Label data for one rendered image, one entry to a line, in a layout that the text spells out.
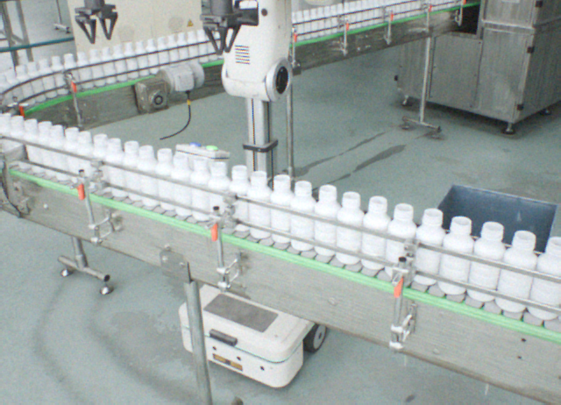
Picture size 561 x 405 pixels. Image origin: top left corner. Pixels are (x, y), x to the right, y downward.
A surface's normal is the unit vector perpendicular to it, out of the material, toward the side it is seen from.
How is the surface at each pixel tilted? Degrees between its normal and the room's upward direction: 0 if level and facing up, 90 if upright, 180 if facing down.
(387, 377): 0
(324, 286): 90
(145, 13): 90
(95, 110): 90
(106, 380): 0
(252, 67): 90
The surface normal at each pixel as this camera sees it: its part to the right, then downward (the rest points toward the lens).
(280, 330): -0.03, -0.88
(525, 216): -0.50, 0.41
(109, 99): 0.67, 0.33
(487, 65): -0.74, 0.33
